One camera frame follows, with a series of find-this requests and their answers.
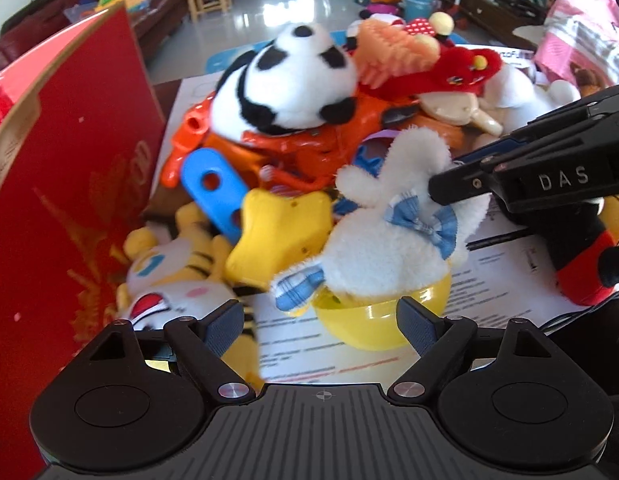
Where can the red cardboard box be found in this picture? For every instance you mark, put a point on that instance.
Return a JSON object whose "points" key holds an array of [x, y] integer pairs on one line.
{"points": [[64, 160]]}

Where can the mouse plush with dotted dress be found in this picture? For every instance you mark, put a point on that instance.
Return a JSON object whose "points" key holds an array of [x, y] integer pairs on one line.
{"points": [[419, 27]]}

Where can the orange plastic toy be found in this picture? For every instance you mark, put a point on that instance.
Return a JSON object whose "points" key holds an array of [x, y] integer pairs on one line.
{"points": [[299, 152]]}

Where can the dark red leather sofa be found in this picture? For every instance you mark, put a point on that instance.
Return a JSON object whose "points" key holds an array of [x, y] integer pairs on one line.
{"points": [[154, 20]]}

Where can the blue play mat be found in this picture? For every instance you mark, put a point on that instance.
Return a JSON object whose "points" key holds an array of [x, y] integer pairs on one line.
{"points": [[222, 62]]}

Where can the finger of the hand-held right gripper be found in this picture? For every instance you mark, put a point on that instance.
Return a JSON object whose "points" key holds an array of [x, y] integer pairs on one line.
{"points": [[554, 180], [564, 130]]}

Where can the yellow tiger plush toy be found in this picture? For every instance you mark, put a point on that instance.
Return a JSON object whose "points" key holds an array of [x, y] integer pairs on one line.
{"points": [[189, 270]]}

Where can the panda plush toy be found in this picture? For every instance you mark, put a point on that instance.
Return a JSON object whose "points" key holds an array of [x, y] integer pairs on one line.
{"points": [[289, 75]]}

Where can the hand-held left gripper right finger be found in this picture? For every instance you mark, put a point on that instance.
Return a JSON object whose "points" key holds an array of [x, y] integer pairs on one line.
{"points": [[414, 325]]}

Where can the dark wooden media cabinet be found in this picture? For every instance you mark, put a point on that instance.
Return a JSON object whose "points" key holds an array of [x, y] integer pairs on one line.
{"points": [[494, 15]]}

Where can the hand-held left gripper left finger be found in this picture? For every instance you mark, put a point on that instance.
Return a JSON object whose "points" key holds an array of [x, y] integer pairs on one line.
{"points": [[224, 325]]}

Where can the beige plastic toy piece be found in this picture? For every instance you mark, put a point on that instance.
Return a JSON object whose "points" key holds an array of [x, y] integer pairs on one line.
{"points": [[447, 107], [487, 122]]}

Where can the red plush toy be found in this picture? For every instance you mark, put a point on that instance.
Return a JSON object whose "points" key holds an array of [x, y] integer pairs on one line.
{"points": [[454, 67]]}

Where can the pink plastic bag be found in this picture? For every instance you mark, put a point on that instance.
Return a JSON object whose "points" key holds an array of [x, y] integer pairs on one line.
{"points": [[579, 30]]}

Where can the blue plastic toy wrench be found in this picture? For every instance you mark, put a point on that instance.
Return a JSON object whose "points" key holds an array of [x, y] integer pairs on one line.
{"points": [[214, 190]]}

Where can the orange spiky toy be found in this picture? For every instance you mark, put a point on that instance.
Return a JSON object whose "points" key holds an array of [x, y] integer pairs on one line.
{"points": [[389, 50]]}

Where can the white printed leaflet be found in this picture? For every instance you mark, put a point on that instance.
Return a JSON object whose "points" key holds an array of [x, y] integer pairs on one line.
{"points": [[514, 56]]}

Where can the black bag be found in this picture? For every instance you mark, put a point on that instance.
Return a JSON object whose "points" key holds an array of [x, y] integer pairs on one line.
{"points": [[34, 10]]}

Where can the yellow plastic capsule half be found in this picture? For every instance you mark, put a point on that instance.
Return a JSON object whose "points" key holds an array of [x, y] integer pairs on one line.
{"points": [[369, 325]]}

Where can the black red mouse plush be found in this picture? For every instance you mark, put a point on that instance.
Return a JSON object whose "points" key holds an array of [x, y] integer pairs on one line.
{"points": [[584, 260]]}

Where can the pink bucket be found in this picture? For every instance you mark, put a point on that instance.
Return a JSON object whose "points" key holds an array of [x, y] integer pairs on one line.
{"points": [[382, 10]]}

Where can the yellow plastic duck toy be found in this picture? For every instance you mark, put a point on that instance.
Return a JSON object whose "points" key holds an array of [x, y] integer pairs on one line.
{"points": [[274, 235]]}

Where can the blue bucket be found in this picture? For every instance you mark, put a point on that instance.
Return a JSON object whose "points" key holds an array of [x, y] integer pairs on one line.
{"points": [[419, 6]]}

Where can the white rabbit plush toy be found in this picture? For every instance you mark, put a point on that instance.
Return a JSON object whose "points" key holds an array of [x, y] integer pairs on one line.
{"points": [[379, 250]]}

